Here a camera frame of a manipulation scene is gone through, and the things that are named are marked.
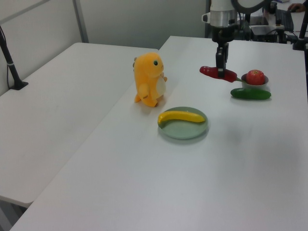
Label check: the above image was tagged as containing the red apple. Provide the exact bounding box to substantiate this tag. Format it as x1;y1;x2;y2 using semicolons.
245;69;265;86

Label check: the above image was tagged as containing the black vertical pole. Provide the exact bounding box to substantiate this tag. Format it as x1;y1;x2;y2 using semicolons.
244;7;254;25

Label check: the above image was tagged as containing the orange dinosaur plush toy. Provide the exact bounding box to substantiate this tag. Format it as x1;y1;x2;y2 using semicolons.
133;52;168;108

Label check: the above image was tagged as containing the small grey bowl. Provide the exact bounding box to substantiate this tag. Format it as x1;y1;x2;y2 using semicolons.
241;73;269;90

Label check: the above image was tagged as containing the grey partition frame post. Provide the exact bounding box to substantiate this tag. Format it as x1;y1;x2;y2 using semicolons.
73;0;89;44

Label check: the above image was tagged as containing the red chili pepper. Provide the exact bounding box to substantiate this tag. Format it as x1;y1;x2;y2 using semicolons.
199;65;243;84

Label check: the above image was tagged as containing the dark green cucumber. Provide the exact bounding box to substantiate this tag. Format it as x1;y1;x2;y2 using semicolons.
230;88;272;101

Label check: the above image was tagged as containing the pale green plastic plate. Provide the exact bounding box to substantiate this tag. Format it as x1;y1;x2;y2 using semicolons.
157;106;209;140

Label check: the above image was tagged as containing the black camera stand pole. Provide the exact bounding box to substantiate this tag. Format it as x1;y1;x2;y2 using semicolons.
0;24;29;91

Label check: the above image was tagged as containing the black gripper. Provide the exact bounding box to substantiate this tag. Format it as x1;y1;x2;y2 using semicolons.
211;24;240;78

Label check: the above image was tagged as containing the bystander hand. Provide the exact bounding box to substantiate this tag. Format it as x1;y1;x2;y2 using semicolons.
287;2;307;13

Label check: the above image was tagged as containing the yellow toy banana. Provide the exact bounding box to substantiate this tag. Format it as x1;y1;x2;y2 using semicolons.
157;111;206;126

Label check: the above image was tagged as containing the black electronics box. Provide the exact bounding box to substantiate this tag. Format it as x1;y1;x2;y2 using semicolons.
234;20;251;40

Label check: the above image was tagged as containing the black clamp stand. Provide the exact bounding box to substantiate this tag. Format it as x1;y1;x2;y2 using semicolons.
292;14;308;51

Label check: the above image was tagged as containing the black keyboard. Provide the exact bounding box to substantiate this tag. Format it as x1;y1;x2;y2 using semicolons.
275;8;295;32

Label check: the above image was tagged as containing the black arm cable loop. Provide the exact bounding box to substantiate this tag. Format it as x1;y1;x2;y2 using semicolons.
230;0;266;14

